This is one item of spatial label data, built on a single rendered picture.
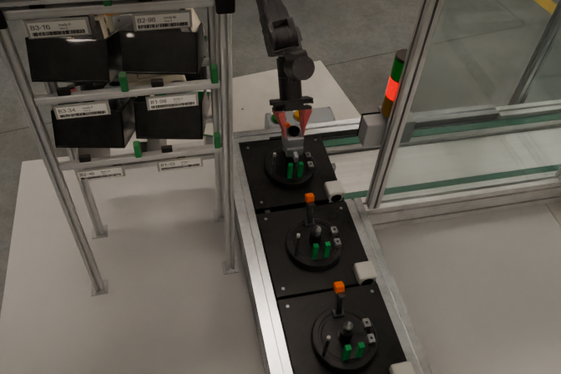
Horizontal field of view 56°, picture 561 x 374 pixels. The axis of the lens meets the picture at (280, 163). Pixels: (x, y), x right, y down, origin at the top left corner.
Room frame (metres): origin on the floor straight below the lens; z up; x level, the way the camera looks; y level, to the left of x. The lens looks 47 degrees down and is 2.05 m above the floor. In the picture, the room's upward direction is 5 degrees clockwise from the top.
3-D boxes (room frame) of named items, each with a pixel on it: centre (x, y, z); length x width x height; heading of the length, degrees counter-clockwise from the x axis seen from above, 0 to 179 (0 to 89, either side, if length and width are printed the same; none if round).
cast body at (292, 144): (0.98, -0.03, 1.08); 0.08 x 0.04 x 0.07; 16
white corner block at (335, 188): (0.91, -0.15, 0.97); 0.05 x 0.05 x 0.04; 16
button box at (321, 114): (1.21, -0.05, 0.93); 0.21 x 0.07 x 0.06; 106
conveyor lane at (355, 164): (1.04, -0.32, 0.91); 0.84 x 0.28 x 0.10; 106
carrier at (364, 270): (0.74, -0.10, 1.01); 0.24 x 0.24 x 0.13; 16
